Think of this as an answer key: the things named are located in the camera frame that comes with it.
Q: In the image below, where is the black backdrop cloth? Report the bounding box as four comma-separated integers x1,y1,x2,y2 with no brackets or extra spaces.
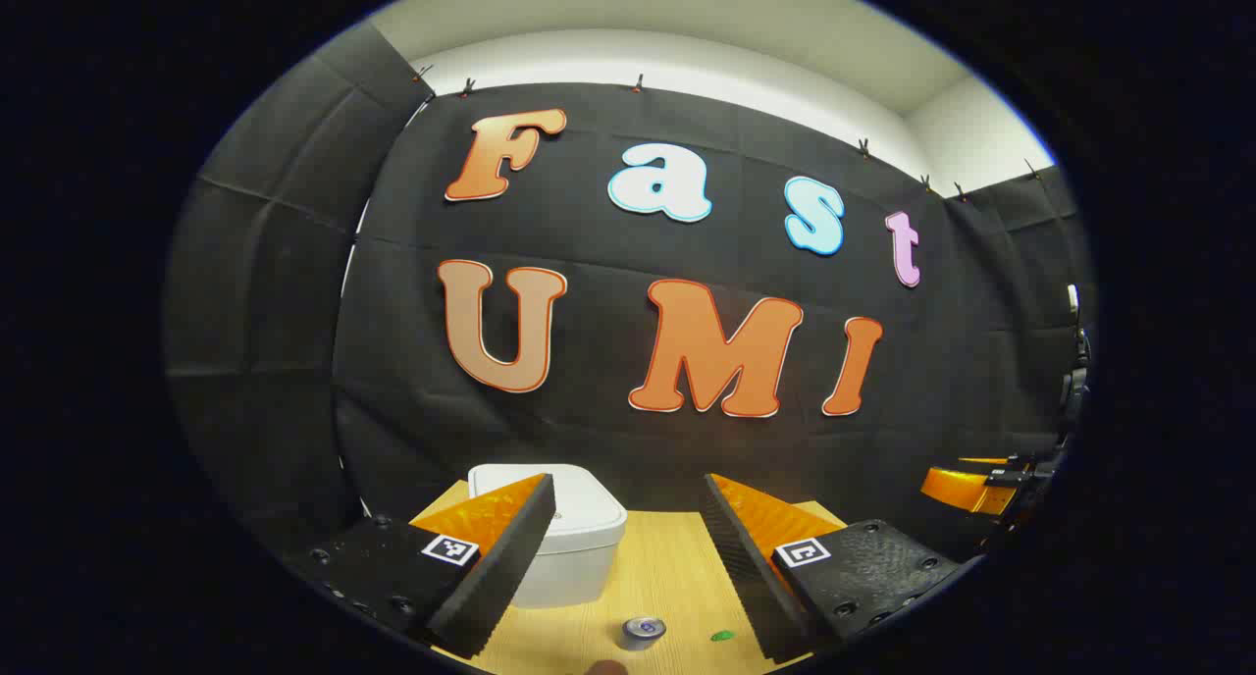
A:
162,23,1095,558

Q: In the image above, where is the white desktop garbage bin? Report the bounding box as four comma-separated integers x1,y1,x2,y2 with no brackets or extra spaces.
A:
468,464,628,609

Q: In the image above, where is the wooden desktop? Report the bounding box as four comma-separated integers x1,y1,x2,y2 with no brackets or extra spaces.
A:
410,479,847,675

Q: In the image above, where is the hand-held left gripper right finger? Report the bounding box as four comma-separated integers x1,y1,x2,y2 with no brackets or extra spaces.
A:
701,473,962,665

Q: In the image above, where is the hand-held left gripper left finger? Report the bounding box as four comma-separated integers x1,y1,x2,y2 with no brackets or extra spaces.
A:
285,473,558,660

